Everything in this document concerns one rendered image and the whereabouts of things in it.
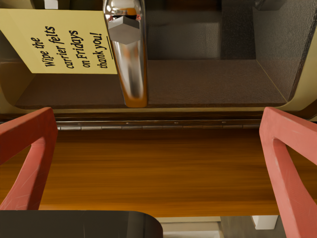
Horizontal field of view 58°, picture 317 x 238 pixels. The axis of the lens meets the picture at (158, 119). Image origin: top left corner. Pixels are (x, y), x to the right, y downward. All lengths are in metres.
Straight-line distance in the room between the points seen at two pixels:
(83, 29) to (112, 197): 0.22
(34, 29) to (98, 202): 0.22
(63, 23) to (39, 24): 0.02
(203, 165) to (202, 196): 0.05
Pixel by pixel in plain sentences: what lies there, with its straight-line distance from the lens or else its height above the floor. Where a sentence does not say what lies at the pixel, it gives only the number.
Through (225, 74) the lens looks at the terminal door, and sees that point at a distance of 0.26.
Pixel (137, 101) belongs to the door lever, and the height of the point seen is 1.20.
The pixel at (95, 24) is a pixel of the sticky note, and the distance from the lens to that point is 0.19.
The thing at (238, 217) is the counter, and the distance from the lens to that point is 0.91.
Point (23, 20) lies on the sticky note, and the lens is 0.20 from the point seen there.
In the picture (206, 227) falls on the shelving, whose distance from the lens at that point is 1.30.
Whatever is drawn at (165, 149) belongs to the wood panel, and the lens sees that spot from 0.42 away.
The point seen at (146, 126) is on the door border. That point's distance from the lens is 0.37.
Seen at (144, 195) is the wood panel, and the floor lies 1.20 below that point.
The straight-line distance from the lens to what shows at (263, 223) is 0.65.
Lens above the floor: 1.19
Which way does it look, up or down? 1 degrees down
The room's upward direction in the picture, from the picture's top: 91 degrees counter-clockwise
